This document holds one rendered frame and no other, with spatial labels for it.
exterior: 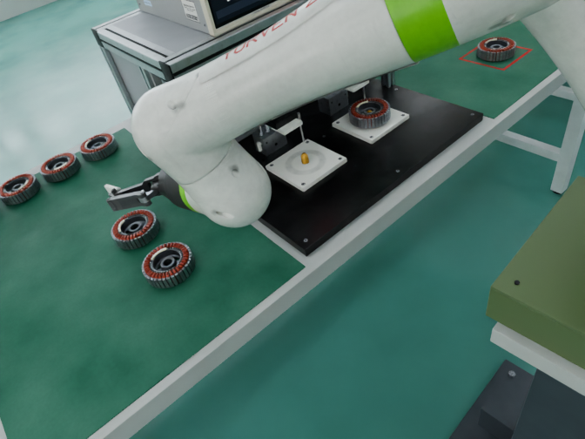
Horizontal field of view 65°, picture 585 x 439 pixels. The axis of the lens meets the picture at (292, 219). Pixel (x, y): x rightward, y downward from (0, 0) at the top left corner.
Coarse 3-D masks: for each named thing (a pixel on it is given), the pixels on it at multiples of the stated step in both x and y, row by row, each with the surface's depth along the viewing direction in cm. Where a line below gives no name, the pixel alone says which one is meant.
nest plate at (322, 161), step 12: (300, 144) 124; (312, 144) 123; (288, 156) 121; (312, 156) 119; (324, 156) 118; (336, 156) 117; (276, 168) 118; (288, 168) 117; (300, 168) 116; (312, 168) 116; (324, 168) 115; (336, 168) 115; (288, 180) 114; (300, 180) 113; (312, 180) 112
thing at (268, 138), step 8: (264, 128) 126; (256, 136) 123; (264, 136) 123; (272, 136) 123; (280, 136) 125; (256, 144) 126; (264, 144) 122; (272, 144) 124; (280, 144) 126; (264, 152) 125
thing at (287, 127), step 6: (288, 114) 113; (294, 114) 114; (276, 120) 112; (282, 120) 113; (288, 120) 114; (294, 120) 115; (300, 120) 114; (270, 126) 115; (276, 126) 112; (282, 126) 114; (288, 126) 113; (294, 126) 113; (282, 132) 112; (288, 132) 113
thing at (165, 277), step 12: (156, 252) 103; (168, 252) 103; (180, 252) 102; (144, 264) 101; (156, 264) 102; (168, 264) 103; (180, 264) 99; (192, 264) 101; (156, 276) 97; (168, 276) 97; (180, 276) 99
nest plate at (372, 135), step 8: (392, 112) 128; (400, 112) 127; (336, 120) 130; (344, 120) 129; (392, 120) 125; (400, 120) 124; (344, 128) 126; (352, 128) 125; (360, 128) 125; (376, 128) 123; (384, 128) 123; (392, 128) 123; (360, 136) 122; (368, 136) 121; (376, 136) 121
